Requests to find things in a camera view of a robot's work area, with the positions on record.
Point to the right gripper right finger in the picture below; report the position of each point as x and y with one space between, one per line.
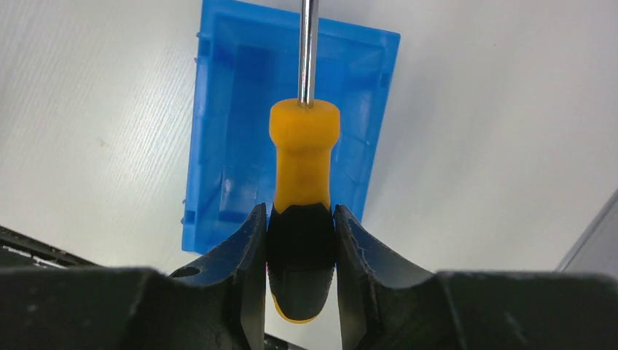
388 302

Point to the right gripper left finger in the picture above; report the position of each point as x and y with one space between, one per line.
215 302

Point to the orange black handled screwdriver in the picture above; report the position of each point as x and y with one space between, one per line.
301 243

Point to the blue plastic bin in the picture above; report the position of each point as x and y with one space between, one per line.
247 61

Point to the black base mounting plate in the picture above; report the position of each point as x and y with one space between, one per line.
18 250

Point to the right aluminium corner post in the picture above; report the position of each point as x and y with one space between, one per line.
595 251

